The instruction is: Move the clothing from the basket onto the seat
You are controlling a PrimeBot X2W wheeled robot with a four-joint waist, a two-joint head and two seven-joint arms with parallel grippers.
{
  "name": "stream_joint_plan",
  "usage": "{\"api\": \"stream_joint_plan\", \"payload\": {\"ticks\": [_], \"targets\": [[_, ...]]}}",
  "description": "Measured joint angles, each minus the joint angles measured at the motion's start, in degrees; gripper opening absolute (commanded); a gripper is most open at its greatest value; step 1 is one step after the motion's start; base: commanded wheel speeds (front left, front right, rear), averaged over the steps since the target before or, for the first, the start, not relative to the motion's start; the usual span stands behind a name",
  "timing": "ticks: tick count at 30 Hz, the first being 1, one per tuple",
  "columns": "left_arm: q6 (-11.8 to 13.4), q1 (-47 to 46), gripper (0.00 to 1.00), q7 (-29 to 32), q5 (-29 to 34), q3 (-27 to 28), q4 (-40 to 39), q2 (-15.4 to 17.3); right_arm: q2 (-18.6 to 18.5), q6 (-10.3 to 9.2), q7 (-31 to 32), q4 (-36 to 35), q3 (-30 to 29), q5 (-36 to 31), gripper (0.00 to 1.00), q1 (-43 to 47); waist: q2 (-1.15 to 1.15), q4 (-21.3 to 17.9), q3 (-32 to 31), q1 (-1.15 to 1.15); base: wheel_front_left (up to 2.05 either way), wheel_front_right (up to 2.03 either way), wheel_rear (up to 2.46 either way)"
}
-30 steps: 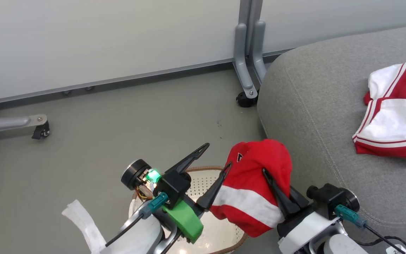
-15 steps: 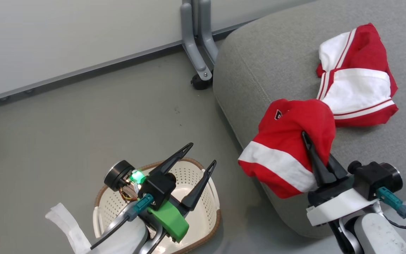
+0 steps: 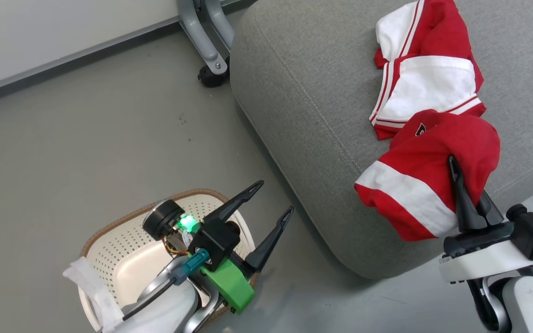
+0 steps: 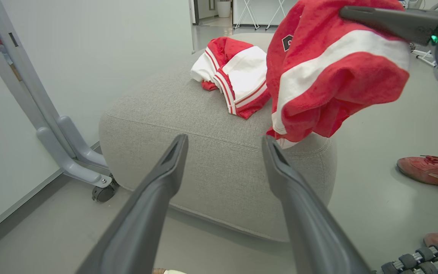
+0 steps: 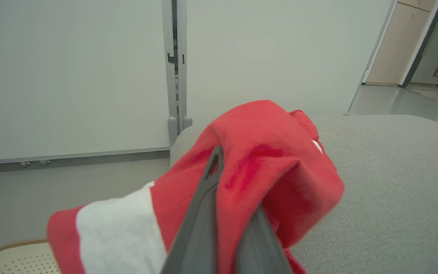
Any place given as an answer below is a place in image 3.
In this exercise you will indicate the grey aluminium partition rail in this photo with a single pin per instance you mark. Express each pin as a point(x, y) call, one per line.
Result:
point(63, 60)

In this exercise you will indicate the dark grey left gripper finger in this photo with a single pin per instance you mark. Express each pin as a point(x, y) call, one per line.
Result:
point(266, 245)
point(236, 206)

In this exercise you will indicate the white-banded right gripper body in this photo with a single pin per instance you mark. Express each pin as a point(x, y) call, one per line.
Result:
point(484, 259)

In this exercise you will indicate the black caster wheel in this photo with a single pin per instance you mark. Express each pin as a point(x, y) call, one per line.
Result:
point(211, 77)

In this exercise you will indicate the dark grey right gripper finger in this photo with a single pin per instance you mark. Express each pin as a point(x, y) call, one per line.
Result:
point(491, 210)
point(465, 208)

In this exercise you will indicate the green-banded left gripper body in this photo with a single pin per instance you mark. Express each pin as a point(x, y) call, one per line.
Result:
point(232, 284)

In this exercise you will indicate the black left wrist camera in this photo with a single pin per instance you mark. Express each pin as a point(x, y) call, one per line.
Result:
point(215, 240)

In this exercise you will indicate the white perforated laundry basket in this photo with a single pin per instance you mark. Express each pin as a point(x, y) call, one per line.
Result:
point(127, 259)

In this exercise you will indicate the grey fabric sofa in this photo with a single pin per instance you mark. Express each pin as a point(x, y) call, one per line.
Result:
point(303, 92)

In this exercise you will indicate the red and white sports garment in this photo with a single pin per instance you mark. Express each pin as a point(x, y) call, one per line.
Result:
point(433, 83)

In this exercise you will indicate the grey curved partition foot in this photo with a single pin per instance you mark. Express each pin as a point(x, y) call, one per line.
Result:
point(220, 23)
point(201, 41)

